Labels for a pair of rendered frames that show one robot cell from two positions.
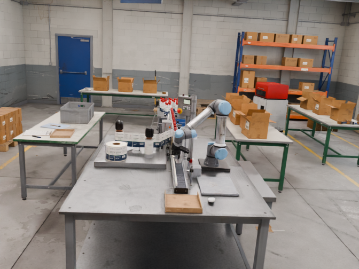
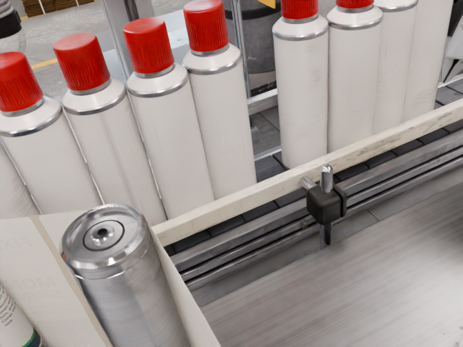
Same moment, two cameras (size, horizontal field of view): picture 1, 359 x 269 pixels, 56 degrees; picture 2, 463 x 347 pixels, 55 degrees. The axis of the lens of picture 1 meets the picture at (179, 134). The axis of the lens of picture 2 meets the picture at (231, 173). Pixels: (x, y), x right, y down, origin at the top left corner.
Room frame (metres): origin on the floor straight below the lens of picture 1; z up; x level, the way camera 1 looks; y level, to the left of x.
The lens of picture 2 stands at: (3.42, 0.37, 1.20)
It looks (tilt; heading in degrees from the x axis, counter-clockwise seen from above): 39 degrees down; 255
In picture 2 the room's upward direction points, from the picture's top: 9 degrees counter-clockwise
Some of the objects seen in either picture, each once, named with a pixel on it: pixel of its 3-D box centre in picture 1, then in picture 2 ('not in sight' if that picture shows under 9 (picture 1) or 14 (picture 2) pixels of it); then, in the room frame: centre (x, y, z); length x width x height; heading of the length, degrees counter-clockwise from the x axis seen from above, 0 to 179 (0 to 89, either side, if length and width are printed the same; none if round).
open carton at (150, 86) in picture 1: (151, 85); not in sight; (8.82, 0.80, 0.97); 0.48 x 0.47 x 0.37; 5
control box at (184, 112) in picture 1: (186, 105); not in sight; (3.43, -0.06, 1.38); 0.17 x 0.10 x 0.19; 59
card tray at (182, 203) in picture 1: (182, 200); not in sight; (2.32, -0.05, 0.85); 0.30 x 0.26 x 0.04; 4
